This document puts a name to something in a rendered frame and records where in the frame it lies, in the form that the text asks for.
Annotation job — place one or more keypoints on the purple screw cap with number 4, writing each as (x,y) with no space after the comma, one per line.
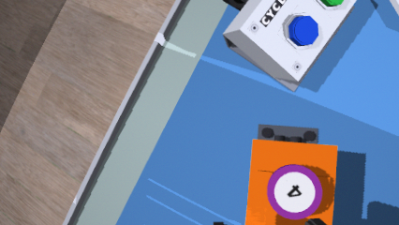
(294,191)

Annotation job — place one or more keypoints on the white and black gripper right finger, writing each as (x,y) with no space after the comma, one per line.
(315,221)

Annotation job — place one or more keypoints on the orange tube rack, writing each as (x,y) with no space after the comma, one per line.
(267,157)

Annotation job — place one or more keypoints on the blue flat mat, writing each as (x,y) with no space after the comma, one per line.
(198,172)

